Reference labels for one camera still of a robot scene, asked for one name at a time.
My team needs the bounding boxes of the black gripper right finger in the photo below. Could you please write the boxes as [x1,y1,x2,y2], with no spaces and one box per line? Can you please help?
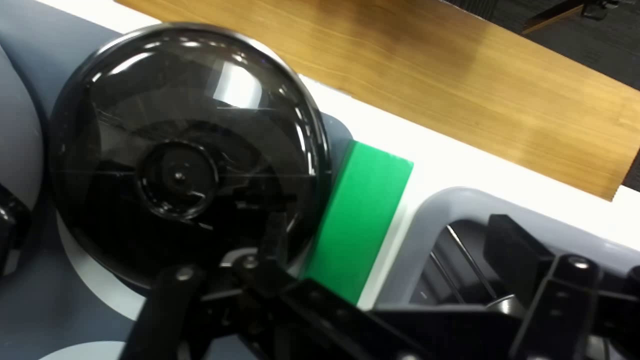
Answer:
[483,212,640,360]

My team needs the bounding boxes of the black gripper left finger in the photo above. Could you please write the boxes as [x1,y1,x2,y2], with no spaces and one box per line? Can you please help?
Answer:
[120,210,418,360]

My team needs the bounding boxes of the green block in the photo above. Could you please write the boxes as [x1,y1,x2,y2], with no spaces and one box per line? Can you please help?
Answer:
[299,139,415,306]

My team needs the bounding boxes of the grey toy pot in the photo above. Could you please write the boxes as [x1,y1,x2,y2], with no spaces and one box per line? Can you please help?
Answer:
[0,41,48,279]

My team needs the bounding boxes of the grey sink basin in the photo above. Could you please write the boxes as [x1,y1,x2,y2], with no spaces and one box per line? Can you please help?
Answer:
[374,183,640,360]

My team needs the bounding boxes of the white toy kitchen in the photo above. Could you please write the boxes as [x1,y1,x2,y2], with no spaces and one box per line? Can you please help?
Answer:
[0,0,640,360]

